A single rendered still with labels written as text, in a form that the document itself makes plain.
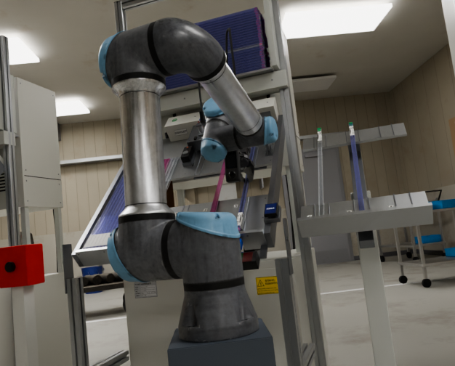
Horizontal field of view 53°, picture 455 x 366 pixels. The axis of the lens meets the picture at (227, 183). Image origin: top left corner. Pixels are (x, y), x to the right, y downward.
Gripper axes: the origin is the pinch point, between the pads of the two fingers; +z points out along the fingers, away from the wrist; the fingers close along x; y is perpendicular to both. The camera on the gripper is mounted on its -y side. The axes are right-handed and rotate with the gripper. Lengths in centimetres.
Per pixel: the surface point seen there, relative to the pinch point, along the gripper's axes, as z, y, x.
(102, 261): -1, -27, 50
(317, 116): 498, 551, 33
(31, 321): 23, -36, 94
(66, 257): -3, -25, 64
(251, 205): -0.8, -11.3, -2.5
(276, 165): 2.8, 7.9, -9.8
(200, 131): 2.7, 32.2, 22.4
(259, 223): -3.0, -20.0, -5.8
